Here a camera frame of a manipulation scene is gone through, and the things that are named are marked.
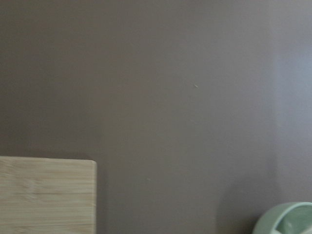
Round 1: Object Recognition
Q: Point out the wooden cutting board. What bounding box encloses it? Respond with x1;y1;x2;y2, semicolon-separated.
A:
0;156;97;234

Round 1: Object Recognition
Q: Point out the mint green bowl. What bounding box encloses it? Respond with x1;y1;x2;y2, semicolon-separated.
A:
253;202;312;234

